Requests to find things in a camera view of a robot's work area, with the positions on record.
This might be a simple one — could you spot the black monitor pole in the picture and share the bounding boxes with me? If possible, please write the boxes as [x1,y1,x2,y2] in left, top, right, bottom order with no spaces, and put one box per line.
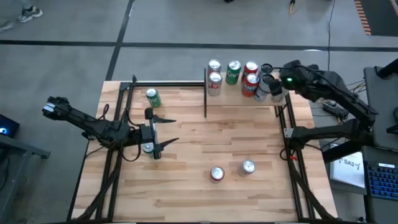
[374,58,398,79]

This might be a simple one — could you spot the wooden shelf black legs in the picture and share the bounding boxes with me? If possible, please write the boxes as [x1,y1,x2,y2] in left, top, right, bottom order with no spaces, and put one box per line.
[203,68,289,118]

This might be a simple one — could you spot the red Fanta strawberry can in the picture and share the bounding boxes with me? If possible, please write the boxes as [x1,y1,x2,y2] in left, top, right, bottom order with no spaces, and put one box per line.
[241,73,261,98]
[210,166,226,184]
[241,60,259,78]

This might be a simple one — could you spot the grey closed laptop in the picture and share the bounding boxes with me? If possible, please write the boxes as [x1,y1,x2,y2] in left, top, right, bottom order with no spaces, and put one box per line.
[363,65,398,151]

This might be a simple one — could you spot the black aluminium frame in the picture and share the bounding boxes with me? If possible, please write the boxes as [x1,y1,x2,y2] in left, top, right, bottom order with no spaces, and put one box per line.
[275,90,338,223]
[67,74,137,223]

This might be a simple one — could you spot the grey metal cart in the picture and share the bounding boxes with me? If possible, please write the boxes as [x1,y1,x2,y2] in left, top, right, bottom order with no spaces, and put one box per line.
[0,133,52,223]

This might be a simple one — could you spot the white slim Celsius can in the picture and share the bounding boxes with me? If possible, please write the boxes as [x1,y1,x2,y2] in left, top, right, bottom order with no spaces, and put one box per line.
[254,73,275,103]

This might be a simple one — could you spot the black desk edge bar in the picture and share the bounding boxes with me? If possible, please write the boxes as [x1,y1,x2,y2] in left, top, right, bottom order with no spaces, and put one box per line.
[322,136,374,164]

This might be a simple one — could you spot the black floor cable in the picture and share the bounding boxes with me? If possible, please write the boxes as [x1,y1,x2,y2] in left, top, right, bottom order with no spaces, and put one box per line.
[326,0,337,63]

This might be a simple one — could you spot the rainbow backlit keyboard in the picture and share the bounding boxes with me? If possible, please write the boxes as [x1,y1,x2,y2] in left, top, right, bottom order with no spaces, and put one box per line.
[366,161,398,200]

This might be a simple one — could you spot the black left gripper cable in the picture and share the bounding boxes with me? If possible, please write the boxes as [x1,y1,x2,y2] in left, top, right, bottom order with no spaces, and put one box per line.
[120,145,143,162]

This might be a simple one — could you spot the green Sprite can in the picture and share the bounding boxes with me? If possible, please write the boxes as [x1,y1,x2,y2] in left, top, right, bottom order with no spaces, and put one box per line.
[145,88,163,109]
[142,142,155,156]
[225,60,243,85]

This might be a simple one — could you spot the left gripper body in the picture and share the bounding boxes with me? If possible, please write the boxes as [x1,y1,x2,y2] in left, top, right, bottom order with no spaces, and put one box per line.
[138,107,164,160]

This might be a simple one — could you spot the white paper sign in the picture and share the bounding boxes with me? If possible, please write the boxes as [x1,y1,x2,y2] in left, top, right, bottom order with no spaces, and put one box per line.
[329,151,366,189]

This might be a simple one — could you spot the black mat orange stripes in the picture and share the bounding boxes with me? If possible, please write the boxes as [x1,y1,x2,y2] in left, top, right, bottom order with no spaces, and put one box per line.
[353,0,398,37]

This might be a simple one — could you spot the silver Diet Coke can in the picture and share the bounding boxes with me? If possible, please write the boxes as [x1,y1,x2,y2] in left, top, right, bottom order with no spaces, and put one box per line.
[207,71,224,97]
[207,58,223,75]
[238,159,257,177]

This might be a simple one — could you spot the black box blue light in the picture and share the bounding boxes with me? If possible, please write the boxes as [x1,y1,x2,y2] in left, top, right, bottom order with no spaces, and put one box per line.
[0,113,21,139]

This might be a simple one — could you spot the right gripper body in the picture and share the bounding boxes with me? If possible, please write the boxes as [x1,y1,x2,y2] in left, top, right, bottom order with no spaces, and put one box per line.
[278,66,303,94]

